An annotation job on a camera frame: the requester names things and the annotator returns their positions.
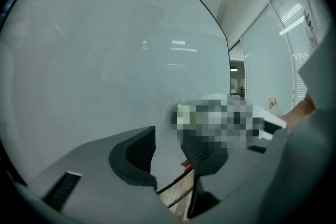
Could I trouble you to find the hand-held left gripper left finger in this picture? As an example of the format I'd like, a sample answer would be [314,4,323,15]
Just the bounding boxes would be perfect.
[27,125,182,224]

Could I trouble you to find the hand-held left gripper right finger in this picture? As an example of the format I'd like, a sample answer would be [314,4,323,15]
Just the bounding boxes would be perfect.
[181,130,288,220]

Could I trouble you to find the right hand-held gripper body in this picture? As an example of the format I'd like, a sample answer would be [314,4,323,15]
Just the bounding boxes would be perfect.
[228,102,287,144]

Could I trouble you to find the large white whiteboard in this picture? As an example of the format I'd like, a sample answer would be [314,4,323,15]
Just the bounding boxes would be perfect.
[0,0,232,194]

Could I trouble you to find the person's right forearm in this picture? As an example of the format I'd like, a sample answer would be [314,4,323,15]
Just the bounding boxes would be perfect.
[280,93,316,130]

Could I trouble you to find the pink flower bunch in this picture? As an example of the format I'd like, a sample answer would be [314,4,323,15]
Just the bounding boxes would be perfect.
[267,95,279,115]

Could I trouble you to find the person's grey printed t-shirt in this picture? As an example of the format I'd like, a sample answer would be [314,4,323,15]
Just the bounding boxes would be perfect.
[262,0,335,221]

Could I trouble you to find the white window blinds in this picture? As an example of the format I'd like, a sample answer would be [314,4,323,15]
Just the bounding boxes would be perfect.
[241,0,320,113]

